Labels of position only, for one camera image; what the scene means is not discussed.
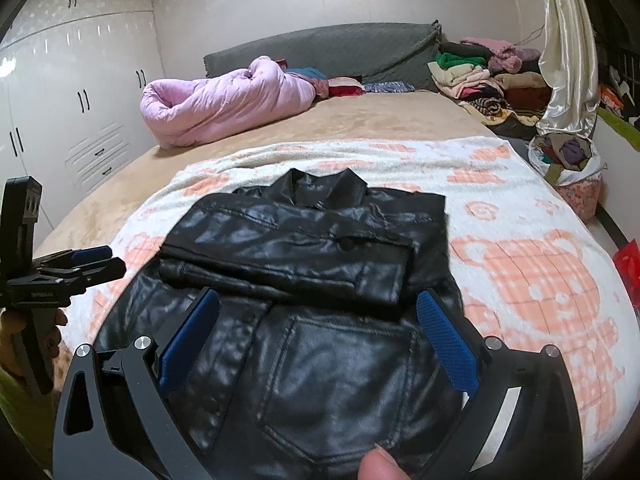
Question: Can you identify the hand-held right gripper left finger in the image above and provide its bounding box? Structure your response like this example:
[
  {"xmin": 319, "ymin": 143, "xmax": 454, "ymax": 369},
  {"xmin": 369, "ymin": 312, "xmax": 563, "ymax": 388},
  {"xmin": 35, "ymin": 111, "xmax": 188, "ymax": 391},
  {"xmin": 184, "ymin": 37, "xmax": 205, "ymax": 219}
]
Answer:
[{"xmin": 51, "ymin": 287, "xmax": 223, "ymax": 480}]

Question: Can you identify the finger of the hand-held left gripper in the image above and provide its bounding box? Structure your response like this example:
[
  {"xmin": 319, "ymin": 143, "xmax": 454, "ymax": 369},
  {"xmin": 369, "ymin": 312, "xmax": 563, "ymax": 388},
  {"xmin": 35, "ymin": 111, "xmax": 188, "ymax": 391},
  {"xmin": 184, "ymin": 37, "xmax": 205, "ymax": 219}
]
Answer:
[
  {"xmin": 60, "ymin": 256, "xmax": 127, "ymax": 287},
  {"xmin": 32, "ymin": 245, "xmax": 114, "ymax": 273}
]

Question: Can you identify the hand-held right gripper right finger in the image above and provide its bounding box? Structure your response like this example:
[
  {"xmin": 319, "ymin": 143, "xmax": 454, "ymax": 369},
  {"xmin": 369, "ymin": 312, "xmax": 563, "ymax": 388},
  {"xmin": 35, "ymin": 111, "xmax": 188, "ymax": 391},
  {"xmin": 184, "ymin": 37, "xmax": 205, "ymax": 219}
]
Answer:
[{"xmin": 416, "ymin": 287, "xmax": 586, "ymax": 480}]

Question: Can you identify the black leather jacket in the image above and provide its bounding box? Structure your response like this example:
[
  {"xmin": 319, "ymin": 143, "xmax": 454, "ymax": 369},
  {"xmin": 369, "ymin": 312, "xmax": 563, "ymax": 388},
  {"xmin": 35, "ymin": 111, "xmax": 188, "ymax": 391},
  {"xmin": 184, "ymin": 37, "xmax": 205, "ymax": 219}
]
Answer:
[{"xmin": 92, "ymin": 167, "xmax": 481, "ymax": 480}]

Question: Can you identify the bag of clothes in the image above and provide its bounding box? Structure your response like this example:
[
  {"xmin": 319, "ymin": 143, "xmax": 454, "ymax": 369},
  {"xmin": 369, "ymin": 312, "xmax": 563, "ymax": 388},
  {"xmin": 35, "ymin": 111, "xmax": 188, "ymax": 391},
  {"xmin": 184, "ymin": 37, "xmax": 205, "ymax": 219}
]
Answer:
[{"xmin": 527, "ymin": 132, "xmax": 607, "ymax": 224}]

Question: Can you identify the pile of folded clothes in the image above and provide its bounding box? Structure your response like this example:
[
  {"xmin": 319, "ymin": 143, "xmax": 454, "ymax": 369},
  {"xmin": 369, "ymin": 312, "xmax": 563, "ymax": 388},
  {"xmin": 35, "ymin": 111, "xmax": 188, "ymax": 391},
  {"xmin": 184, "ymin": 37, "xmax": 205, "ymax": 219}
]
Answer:
[{"xmin": 427, "ymin": 37, "xmax": 553, "ymax": 141}]

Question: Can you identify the heap of colourful clothes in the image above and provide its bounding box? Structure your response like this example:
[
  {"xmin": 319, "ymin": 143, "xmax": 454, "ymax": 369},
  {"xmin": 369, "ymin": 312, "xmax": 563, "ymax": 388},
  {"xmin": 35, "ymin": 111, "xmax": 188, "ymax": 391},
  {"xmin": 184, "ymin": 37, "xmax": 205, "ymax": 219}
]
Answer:
[{"xmin": 599, "ymin": 82, "xmax": 640, "ymax": 131}]

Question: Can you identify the person's left hand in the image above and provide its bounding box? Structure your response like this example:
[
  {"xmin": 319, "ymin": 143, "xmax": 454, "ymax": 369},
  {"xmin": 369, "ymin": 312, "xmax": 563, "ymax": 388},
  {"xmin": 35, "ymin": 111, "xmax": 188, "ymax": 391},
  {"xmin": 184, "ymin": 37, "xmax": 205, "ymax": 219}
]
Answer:
[{"xmin": 0, "ymin": 307, "xmax": 69, "ymax": 378}]

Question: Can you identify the person's right hand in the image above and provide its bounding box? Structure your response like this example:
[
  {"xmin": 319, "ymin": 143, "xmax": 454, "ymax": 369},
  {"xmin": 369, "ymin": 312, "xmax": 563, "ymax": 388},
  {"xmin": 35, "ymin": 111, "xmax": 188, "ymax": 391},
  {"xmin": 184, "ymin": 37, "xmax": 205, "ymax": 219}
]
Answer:
[{"xmin": 357, "ymin": 447, "xmax": 426, "ymax": 480}]

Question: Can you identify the white orange printed blanket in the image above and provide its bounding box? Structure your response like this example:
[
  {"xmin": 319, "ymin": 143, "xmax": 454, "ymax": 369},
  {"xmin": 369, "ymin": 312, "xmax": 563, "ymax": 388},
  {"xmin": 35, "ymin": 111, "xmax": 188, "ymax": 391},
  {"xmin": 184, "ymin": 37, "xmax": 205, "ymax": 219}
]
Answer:
[{"xmin": 65, "ymin": 137, "xmax": 640, "ymax": 480}]

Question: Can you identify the white wardrobe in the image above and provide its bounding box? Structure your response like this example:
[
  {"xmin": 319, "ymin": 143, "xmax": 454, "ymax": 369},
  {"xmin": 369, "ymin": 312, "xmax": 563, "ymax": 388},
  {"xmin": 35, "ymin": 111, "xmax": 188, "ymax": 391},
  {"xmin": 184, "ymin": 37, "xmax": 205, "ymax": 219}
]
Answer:
[{"xmin": 0, "ymin": 0, "xmax": 166, "ymax": 241}]

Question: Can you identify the pink quilt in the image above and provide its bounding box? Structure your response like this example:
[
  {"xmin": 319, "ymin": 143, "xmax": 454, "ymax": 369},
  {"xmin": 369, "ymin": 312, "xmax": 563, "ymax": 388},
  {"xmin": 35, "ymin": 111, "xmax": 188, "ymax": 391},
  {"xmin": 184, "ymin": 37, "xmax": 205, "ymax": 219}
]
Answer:
[{"xmin": 140, "ymin": 56, "xmax": 318, "ymax": 149}]

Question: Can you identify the red plastic bag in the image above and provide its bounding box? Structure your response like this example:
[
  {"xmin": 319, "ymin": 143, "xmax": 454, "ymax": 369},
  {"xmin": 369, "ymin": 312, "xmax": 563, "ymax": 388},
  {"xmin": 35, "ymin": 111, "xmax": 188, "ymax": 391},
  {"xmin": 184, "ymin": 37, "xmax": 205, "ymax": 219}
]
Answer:
[{"xmin": 612, "ymin": 242, "xmax": 640, "ymax": 282}]

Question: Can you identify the tan plush blanket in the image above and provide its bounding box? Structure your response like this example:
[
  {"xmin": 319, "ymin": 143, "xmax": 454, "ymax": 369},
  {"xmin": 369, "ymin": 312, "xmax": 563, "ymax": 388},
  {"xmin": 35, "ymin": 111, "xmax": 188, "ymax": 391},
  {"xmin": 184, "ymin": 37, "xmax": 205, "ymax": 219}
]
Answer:
[{"xmin": 32, "ymin": 89, "xmax": 506, "ymax": 361}]

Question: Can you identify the blue patterned cloth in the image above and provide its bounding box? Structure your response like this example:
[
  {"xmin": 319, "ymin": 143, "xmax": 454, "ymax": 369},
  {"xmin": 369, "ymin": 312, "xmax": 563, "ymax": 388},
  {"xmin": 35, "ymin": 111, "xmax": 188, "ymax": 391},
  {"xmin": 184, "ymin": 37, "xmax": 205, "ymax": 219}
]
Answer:
[{"xmin": 362, "ymin": 80, "xmax": 416, "ymax": 94}]

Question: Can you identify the dark red cushion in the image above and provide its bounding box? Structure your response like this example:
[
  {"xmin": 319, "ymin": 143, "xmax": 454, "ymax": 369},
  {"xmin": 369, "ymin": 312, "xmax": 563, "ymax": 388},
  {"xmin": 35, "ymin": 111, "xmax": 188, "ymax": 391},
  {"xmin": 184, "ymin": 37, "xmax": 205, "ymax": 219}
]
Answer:
[{"xmin": 325, "ymin": 77, "xmax": 365, "ymax": 98}]

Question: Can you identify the teal garment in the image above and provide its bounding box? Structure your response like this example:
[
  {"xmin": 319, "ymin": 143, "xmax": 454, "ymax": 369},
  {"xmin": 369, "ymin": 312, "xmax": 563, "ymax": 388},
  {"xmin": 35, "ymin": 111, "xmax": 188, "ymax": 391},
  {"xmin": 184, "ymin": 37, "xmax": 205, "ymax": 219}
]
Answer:
[{"xmin": 285, "ymin": 66, "xmax": 328, "ymax": 83}]

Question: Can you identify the green cloth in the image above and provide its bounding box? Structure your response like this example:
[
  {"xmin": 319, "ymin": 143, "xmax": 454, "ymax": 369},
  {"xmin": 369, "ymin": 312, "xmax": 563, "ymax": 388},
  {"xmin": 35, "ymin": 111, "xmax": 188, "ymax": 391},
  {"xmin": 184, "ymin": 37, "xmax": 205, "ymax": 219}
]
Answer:
[{"xmin": 596, "ymin": 107, "xmax": 640, "ymax": 147}]

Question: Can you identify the cream satin curtain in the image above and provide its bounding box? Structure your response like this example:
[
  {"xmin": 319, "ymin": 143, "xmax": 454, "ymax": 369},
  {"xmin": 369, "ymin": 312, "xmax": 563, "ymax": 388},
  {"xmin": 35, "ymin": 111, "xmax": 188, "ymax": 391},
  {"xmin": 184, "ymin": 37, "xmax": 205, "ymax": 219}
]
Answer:
[{"xmin": 535, "ymin": 0, "xmax": 601, "ymax": 136}]

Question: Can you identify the grey headboard cover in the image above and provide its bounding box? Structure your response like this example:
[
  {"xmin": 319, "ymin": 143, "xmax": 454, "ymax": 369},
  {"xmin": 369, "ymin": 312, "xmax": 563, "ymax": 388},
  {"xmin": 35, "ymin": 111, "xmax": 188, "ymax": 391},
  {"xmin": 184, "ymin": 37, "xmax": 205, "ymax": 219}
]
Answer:
[{"xmin": 202, "ymin": 21, "xmax": 443, "ymax": 93}]

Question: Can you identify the black lattice rack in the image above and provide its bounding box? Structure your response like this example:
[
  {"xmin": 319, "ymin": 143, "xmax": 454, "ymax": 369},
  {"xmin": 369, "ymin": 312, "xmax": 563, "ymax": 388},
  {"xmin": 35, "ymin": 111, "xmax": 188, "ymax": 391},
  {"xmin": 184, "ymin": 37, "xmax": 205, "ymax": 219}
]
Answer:
[{"xmin": 600, "ymin": 45, "xmax": 640, "ymax": 92}]

